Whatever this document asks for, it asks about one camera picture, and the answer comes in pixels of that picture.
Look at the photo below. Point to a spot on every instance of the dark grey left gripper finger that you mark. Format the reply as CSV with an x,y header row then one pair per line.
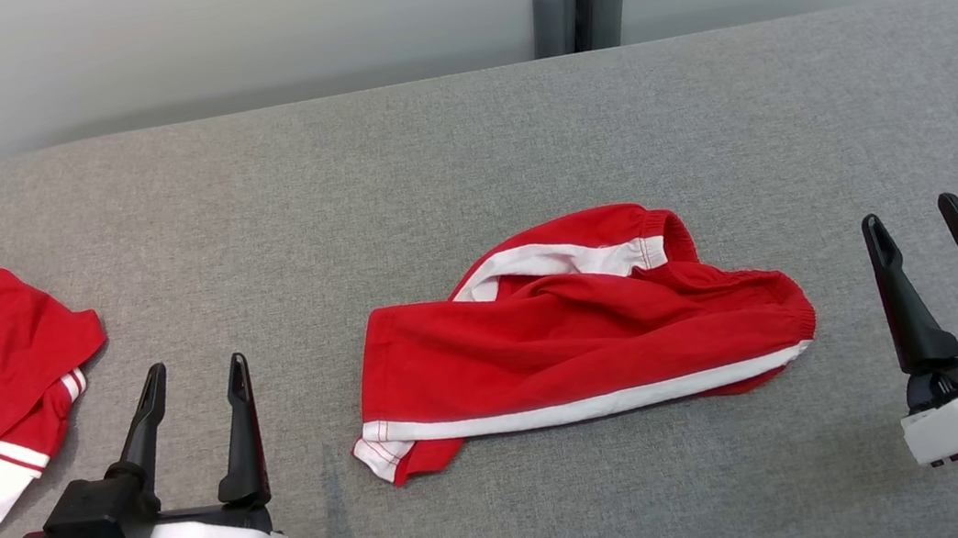
x,y
245,448
140,434

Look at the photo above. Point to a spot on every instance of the red shorts with white stripes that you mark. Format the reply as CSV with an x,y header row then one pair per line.
x,y
563,341

